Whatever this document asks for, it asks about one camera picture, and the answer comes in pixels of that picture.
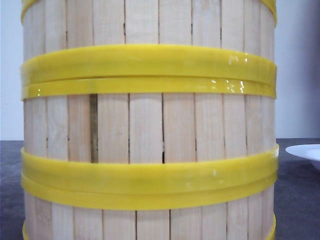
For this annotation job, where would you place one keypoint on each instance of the white plate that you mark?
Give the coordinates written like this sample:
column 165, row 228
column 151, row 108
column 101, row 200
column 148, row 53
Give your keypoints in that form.
column 310, row 152

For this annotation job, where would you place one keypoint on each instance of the bamboo steamer basket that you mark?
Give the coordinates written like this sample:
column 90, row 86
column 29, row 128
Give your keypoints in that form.
column 248, row 218
column 132, row 172
column 240, row 25

